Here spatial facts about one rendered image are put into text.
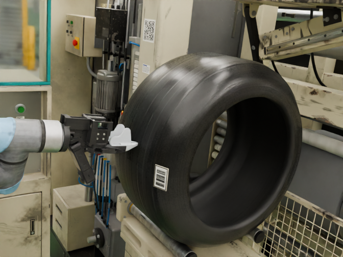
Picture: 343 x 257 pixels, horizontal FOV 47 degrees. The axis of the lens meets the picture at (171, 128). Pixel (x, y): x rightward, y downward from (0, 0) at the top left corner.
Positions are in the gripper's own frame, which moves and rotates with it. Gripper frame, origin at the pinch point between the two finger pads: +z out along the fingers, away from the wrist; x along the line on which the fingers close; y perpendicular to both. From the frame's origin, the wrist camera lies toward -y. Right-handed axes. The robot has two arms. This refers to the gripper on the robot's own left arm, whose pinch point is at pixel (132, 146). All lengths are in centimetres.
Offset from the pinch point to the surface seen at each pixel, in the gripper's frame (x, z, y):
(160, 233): 3.2, 17.6, -29.7
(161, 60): 26.0, 20.7, 21.7
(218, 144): 36, 65, -10
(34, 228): 59, -3, -55
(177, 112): -8.9, 5.6, 11.9
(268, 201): -11.7, 45.9, -13.7
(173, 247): -4.5, 17.5, -29.9
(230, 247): 0, 47, -37
